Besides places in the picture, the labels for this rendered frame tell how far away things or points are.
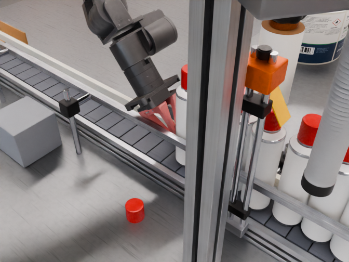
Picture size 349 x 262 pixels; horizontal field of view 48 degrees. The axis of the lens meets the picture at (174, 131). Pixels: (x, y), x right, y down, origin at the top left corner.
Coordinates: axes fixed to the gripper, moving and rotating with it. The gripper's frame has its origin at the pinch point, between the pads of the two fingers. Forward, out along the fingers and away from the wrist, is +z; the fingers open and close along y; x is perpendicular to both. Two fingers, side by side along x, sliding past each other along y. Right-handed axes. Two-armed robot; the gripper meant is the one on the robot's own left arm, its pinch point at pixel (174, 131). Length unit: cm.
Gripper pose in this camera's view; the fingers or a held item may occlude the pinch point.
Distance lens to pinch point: 74.9
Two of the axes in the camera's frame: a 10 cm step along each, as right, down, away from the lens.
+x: -6.2, 1.5, 7.7
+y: 6.2, -5.1, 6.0
